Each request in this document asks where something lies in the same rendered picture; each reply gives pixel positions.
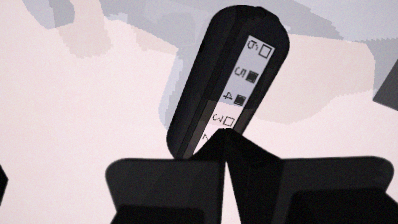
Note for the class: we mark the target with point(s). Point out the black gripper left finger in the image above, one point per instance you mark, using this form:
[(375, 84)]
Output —
[(197, 182)]

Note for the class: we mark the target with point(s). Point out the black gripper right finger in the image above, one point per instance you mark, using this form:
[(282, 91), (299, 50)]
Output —
[(263, 183)]

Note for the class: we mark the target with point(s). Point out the dark grey controller unit with rocker switches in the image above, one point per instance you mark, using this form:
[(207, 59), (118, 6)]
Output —
[(239, 57)]

